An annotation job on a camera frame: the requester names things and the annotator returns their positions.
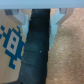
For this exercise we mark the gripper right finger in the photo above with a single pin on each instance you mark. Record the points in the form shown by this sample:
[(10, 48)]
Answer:
[(53, 26)]

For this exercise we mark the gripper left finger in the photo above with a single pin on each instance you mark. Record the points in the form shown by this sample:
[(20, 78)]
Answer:
[(24, 20)]

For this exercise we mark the wooden drawer box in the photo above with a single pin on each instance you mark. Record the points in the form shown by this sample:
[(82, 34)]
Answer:
[(7, 75)]

